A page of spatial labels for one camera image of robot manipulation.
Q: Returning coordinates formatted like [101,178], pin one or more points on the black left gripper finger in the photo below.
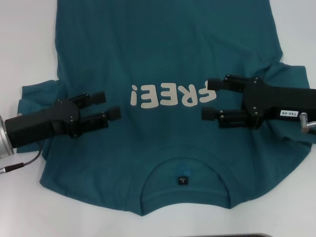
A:
[114,113]
[98,96]

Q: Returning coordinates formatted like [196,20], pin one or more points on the teal FREE print T-shirt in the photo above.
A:
[158,54]

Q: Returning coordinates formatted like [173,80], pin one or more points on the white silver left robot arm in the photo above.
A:
[4,140]

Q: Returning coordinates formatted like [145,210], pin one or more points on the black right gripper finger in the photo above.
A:
[214,84]
[209,114]

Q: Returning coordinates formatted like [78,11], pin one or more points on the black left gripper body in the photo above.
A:
[37,123]

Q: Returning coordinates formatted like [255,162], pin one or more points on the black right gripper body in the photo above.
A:
[271,101]

